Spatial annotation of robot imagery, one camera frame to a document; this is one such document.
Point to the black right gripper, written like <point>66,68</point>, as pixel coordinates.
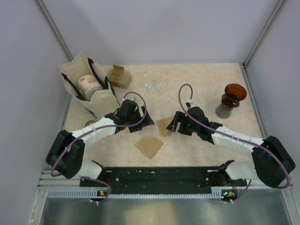
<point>180,116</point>

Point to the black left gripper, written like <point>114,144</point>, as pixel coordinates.
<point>147,120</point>

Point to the brown paper filter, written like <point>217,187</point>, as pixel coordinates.
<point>162,125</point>
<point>149,146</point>

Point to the amber glass coffee dripper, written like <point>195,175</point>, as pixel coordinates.
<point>234,93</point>

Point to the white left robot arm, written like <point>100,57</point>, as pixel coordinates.
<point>66,154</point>

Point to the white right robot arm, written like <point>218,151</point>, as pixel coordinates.
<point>269,161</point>

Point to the clear plastic cup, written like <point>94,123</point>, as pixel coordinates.
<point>153,86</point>

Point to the brown cardboard box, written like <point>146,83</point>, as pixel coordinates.
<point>119,77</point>

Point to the cream canvas tote bag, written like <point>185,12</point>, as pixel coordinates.
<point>102,102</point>

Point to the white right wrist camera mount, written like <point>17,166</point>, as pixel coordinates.
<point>190,104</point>

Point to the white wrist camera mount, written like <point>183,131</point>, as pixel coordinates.
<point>131,99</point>
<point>190,104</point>

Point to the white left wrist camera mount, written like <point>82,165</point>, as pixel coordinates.
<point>131,99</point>

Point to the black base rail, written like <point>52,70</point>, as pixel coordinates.
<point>166,180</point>

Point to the right aluminium frame post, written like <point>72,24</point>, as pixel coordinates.
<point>264,32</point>

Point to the aluminium frame post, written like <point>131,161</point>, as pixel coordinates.
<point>53,27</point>
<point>264,32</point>

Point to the left aluminium frame post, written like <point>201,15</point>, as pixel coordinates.
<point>53,27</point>

